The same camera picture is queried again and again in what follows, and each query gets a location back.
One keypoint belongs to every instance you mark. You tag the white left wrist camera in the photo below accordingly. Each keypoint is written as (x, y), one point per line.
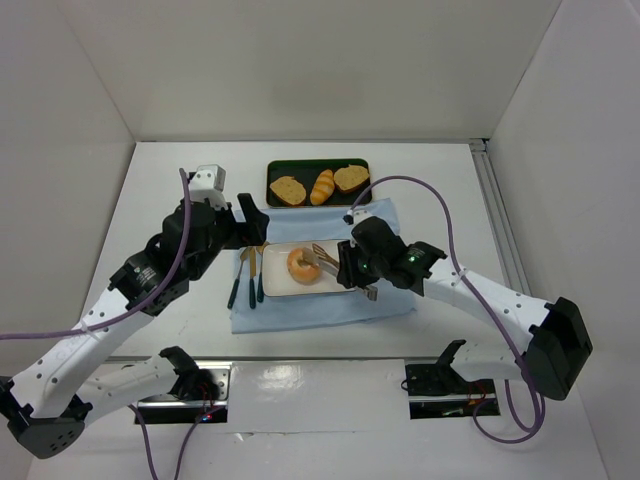
(206, 185)

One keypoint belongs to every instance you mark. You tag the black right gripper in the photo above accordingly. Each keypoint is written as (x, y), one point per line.
(347, 262)

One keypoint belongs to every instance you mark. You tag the metal tongs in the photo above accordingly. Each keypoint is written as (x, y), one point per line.
(332, 266)

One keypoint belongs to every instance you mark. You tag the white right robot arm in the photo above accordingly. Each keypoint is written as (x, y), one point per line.
(547, 342)

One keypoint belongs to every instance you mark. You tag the dark green tray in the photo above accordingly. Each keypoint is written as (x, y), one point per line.
(306, 171)

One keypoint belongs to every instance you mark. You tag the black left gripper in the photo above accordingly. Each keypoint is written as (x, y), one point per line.
(245, 223)

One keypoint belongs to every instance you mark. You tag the light blue cloth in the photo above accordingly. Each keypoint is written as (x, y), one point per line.
(276, 314)

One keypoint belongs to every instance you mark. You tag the brown bread slice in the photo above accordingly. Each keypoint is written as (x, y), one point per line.
(351, 178)
(289, 191)

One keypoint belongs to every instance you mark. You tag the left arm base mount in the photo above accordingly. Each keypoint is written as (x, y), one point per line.
(205, 394)

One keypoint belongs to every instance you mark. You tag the gold knife green handle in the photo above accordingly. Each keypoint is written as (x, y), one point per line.
(252, 274)

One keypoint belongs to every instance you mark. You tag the white rectangular plate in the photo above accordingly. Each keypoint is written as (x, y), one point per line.
(277, 282)

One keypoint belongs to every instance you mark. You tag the gold spoon green handle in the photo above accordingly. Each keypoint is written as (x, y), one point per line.
(260, 289)

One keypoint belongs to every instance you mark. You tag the brown bread slice right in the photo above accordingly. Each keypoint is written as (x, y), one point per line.
(351, 178)

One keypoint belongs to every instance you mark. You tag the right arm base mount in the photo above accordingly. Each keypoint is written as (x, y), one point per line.
(437, 392)

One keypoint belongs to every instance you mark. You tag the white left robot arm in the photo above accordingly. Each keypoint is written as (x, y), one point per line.
(48, 405)

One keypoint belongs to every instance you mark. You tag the golden bread roll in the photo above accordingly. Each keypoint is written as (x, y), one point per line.
(323, 188)

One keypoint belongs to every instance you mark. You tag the pink glazed donut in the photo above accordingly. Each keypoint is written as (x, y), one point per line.
(303, 266)

